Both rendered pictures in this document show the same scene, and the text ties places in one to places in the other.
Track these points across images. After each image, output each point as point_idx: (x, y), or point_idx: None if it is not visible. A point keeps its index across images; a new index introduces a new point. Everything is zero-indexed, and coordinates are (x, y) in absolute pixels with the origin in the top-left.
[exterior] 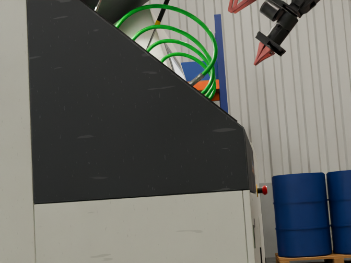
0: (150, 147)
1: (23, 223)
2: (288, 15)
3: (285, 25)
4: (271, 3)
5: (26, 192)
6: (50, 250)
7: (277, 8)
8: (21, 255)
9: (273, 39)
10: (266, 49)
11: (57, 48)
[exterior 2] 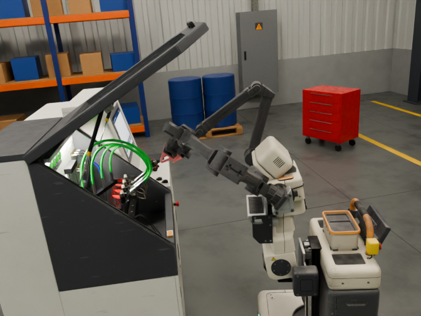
0: (123, 260)
1: (54, 301)
2: None
3: None
4: None
5: (53, 286)
6: (72, 311)
7: None
8: (56, 315)
9: (184, 152)
10: (180, 157)
11: (59, 211)
